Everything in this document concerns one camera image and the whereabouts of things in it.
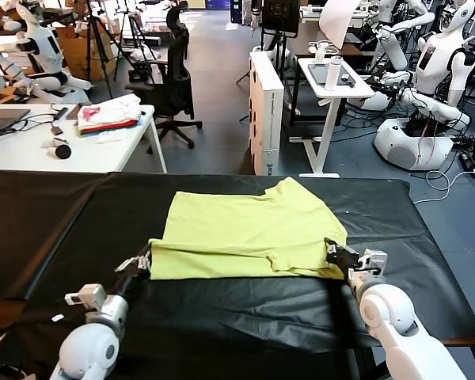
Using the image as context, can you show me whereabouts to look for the grey laptop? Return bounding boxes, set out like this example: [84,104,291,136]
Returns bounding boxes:
[0,108,32,138]

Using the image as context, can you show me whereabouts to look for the white curved board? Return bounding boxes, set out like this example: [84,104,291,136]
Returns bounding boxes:
[318,0,361,51]

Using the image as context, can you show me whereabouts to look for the white handheld controller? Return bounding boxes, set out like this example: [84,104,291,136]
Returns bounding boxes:
[41,137,69,150]

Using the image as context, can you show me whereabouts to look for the tall white cardboard box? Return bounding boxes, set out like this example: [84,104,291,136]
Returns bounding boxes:
[248,51,285,177]

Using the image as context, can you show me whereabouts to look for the small white standing desk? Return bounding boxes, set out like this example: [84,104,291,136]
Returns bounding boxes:
[288,57,376,179]

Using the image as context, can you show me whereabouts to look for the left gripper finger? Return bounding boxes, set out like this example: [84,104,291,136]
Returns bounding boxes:
[138,244,154,271]
[115,256,143,273]

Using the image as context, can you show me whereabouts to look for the white plastic bag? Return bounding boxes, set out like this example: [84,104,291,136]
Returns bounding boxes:
[96,130,127,144]

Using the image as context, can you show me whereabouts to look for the white floor cable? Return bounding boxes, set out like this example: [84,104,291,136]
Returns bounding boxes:
[411,169,475,206]

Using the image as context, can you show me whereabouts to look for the yellow-green t-shirt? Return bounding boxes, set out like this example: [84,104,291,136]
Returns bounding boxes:
[148,177,349,281]

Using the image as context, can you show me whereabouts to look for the stack of folded clothes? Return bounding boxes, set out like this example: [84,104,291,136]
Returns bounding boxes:
[77,93,143,139]

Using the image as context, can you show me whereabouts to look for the black office chair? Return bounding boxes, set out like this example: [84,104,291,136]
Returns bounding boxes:
[125,1,203,155]

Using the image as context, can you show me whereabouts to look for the large brown cardboard box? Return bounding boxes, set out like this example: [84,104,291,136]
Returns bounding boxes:
[57,27,118,82]

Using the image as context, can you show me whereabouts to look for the black monitor on stand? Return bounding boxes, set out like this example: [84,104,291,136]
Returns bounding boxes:
[260,0,301,55]

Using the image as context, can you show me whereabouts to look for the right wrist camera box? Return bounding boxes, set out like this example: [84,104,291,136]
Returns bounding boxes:
[358,249,389,276]

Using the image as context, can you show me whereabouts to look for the white water bottle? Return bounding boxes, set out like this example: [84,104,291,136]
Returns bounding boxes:
[325,55,344,92]

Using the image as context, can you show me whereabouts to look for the white humanoid robot right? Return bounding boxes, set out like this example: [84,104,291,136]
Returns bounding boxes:
[374,0,475,172]

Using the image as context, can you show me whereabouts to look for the small white device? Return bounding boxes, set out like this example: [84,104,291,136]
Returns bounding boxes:
[307,40,340,63]

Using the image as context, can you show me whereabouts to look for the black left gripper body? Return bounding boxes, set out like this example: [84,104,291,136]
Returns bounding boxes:
[118,268,152,304]

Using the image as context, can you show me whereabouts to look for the black table cover cloth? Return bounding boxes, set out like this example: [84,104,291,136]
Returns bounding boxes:
[0,169,475,380]

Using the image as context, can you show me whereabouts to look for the black camera tripod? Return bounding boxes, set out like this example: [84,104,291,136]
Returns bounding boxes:
[118,7,159,64]
[85,0,138,100]

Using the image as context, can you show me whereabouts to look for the large white desk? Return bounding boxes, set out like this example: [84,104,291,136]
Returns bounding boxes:
[0,103,168,175]

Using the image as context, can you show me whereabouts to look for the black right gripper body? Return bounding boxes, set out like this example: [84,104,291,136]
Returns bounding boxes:
[325,249,362,278]

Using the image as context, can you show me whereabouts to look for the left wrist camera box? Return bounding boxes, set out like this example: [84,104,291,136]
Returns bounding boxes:
[64,283,108,310]

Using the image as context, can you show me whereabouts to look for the white humanoid robot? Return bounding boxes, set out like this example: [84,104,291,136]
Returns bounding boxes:
[374,0,475,172]
[0,2,93,105]
[346,0,436,112]

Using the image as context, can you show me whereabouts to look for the grey tablet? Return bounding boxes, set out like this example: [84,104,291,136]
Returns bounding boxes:
[307,62,356,87]

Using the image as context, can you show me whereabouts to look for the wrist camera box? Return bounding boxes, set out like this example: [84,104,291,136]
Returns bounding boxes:
[358,249,389,276]
[64,283,108,310]

